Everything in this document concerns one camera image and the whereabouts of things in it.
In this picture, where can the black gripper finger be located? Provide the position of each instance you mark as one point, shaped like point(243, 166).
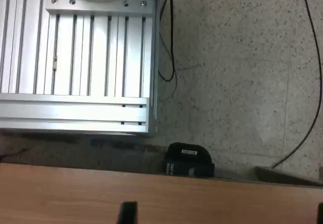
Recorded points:
point(320, 215)
point(128, 214)

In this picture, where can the small metal slot nut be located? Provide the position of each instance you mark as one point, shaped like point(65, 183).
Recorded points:
point(55, 63)

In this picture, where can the black Dell box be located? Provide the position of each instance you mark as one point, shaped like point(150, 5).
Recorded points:
point(186, 163)

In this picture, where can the aluminium profile robot stand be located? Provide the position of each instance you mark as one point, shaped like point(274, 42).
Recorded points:
point(80, 57)

